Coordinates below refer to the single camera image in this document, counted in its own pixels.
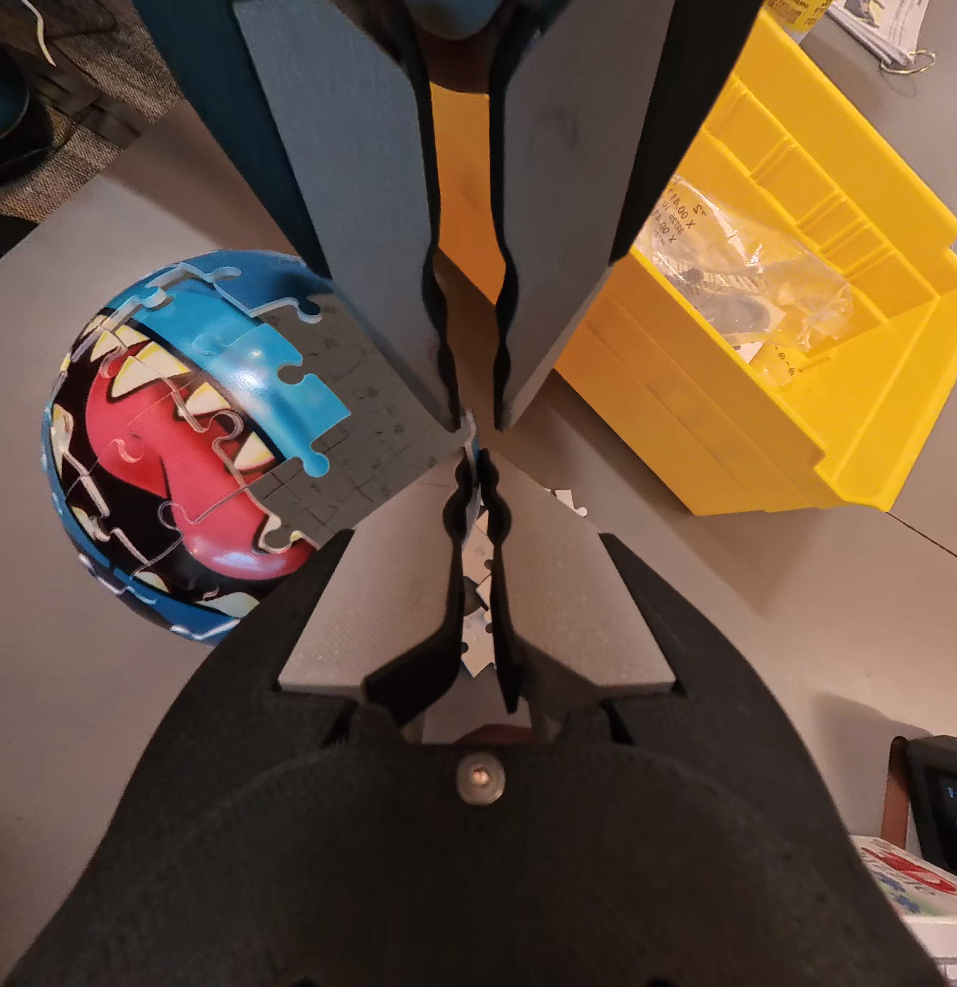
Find ring-bound paper cards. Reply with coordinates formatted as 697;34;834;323
824;0;938;76

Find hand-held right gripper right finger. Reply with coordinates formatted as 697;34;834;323
478;451;677;714

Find small yellow part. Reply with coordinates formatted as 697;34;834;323
756;343;805;384

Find white bottle yellow label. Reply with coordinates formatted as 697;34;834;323
762;0;836;32

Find black chair base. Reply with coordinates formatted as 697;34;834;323
0;39;59;190

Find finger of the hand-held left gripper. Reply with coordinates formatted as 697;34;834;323
488;0;677;431
231;0;464;433

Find pile of puzzle pieces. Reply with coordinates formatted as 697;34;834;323
461;487;589;681

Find clear plastic bag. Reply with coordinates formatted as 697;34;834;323
631;176;856;371

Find yellow plastic bin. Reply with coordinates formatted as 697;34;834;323
430;8;957;516

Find blue cartoon puzzle ball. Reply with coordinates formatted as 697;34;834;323
42;248;467;647

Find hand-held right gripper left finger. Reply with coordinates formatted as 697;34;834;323
278;449;477;727

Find black electronic device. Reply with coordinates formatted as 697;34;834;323
881;735;957;884

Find white puzzle box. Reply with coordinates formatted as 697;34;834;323
848;835;957;987

